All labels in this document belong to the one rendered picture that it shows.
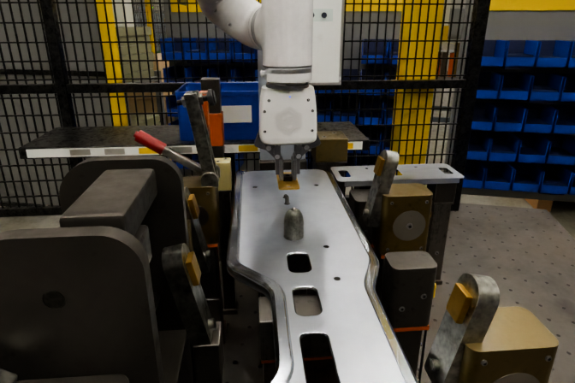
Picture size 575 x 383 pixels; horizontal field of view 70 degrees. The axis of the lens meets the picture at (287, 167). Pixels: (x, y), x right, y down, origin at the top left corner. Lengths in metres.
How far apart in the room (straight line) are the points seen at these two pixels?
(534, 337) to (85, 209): 0.42
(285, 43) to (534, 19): 2.01
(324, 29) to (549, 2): 1.54
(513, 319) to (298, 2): 0.51
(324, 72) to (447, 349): 0.97
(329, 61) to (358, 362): 0.97
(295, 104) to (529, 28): 1.98
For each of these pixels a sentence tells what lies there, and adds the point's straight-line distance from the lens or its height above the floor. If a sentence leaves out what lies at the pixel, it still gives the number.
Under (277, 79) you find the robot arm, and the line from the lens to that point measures 0.68.
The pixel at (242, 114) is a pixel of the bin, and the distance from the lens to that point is 1.09.
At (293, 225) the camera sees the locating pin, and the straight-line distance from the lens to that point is 0.65.
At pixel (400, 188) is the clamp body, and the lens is 0.77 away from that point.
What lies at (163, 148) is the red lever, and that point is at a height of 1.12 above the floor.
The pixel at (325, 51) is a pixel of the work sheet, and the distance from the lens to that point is 1.28.
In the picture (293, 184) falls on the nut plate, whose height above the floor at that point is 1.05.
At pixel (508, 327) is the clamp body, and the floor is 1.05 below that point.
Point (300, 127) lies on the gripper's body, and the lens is 0.71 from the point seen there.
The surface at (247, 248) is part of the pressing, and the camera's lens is 0.64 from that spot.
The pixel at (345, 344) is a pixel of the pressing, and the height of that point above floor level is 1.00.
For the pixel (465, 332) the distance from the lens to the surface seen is 0.44.
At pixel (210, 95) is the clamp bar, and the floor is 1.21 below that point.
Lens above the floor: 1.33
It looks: 19 degrees down
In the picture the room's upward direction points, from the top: straight up
